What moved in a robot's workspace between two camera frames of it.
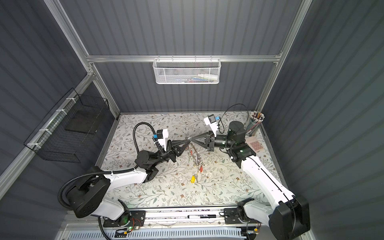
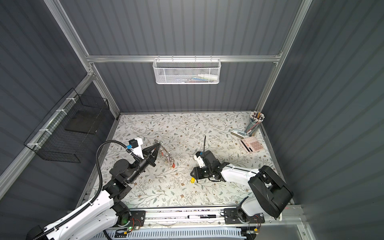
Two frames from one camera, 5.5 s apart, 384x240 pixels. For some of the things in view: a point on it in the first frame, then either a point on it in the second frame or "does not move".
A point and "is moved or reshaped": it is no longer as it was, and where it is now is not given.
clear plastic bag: (193, 154) is moved or reshaped
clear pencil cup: (256, 119) does not move
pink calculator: (255, 143) does not move
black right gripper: (206, 136) to (196, 170)
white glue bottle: (212, 77) does not move
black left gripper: (170, 154) to (150, 157)
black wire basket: (67, 136) does not move
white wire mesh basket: (186, 71) does not move
